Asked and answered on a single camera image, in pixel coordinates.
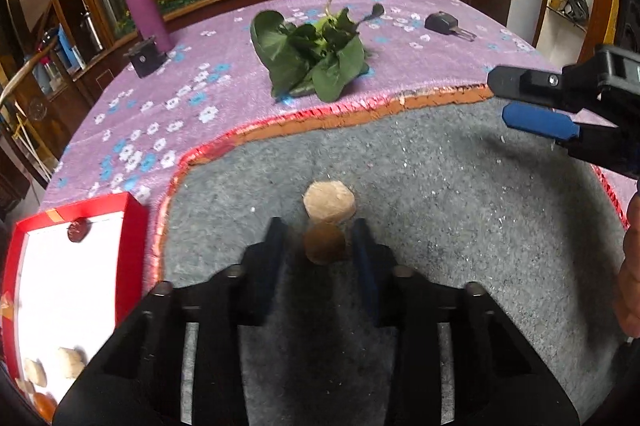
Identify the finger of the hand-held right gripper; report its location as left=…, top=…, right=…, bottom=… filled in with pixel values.
left=501, top=102, right=640, bottom=179
left=487, top=56, right=608, bottom=113

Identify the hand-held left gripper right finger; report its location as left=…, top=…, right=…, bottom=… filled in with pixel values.
left=350, top=218, right=581, bottom=426

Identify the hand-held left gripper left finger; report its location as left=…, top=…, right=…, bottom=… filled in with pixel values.
left=52, top=217, right=291, bottom=426

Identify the brown round fruit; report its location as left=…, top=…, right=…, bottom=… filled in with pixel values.
left=303, top=223, right=347, bottom=265

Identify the beige fruit piece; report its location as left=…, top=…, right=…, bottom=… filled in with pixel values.
left=303, top=181, right=358, bottom=223
left=24, top=358, right=48, bottom=388
left=56, top=347, right=85, bottom=379

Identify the dark red fruit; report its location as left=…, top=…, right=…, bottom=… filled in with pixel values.
left=66, top=218, right=90, bottom=243

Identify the red box with white inside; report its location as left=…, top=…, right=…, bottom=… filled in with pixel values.
left=0, top=192, right=150, bottom=407

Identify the orange fruit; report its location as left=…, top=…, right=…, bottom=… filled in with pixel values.
left=32, top=393, right=57, bottom=425

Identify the person's right hand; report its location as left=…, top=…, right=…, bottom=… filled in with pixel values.
left=615, top=193, right=640, bottom=337

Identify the black key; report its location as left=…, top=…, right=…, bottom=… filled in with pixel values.
left=425, top=12, right=478, bottom=41

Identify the grey mat with red edge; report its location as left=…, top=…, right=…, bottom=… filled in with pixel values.
left=150, top=84, right=631, bottom=426

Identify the green leafy vegetable bunch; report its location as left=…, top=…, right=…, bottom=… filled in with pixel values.
left=250, top=0, right=385, bottom=103

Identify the small black box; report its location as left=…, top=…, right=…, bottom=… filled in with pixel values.
left=124, top=36, right=168, bottom=79

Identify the purple bottle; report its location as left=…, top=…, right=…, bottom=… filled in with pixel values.
left=118, top=0, right=175, bottom=51

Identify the dark wooden cabinet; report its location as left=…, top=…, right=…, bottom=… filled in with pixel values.
left=0, top=0, right=121, bottom=207

